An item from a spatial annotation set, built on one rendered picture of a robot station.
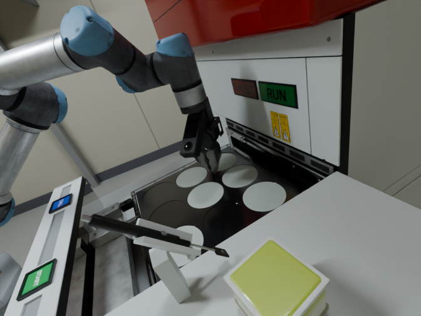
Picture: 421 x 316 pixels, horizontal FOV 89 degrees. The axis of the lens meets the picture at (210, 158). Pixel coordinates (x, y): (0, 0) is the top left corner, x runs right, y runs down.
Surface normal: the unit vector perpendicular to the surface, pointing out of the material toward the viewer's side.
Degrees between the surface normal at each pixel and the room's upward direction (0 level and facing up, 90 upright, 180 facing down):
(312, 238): 0
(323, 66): 90
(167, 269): 90
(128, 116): 90
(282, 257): 0
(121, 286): 0
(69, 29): 50
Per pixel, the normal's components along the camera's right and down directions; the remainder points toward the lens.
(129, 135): 0.28, 0.43
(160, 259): -0.28, -0.82
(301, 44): -0.87, 0.44
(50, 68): -0.12, 0.85
